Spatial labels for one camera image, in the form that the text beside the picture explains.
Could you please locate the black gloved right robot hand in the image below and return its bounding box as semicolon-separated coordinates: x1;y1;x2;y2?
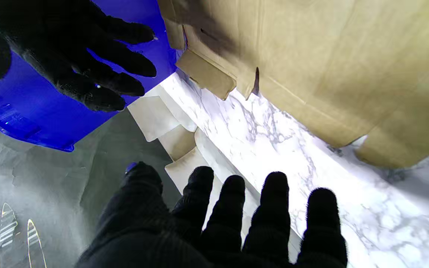
0;0;158;113

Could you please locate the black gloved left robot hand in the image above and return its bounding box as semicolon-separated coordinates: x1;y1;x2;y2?
75;161;348;268

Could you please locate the brown cardboard box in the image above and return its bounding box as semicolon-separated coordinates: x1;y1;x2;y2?
158;0;429;170

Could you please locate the blue plastic recycling bin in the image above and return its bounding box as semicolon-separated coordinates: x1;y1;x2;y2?
0;0;179;152

